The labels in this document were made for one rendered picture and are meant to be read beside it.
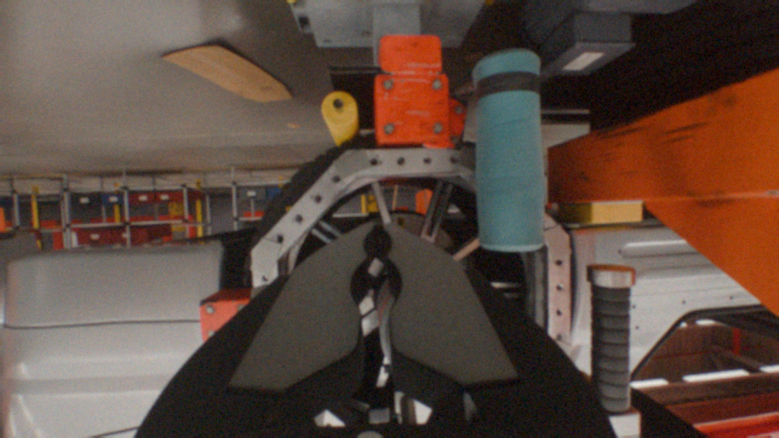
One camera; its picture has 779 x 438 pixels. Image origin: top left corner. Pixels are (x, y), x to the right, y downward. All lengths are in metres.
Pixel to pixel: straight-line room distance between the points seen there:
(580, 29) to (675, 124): 0.22
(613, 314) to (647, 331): 0.64
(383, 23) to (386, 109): 0.29
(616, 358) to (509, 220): 0.18
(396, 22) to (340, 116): 0.31
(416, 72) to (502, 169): 0.22
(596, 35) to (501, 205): 0.34
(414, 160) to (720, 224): 0.48
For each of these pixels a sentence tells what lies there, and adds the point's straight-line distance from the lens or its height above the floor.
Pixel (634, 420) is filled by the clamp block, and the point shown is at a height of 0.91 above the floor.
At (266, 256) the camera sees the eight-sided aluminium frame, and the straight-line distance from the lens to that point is 0.52.
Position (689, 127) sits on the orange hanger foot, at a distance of 0.67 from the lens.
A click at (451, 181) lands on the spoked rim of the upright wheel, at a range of 0.61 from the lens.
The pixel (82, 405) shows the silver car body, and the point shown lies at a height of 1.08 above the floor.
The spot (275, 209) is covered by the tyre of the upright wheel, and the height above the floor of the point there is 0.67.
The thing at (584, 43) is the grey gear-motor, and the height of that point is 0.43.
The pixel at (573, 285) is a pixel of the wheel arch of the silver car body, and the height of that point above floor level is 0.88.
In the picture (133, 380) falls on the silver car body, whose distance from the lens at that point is 0.90.
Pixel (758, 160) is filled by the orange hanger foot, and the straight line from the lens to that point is 0.61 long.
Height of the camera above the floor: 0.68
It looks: 2 degrees up
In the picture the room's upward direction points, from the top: 178 degrees clockwise
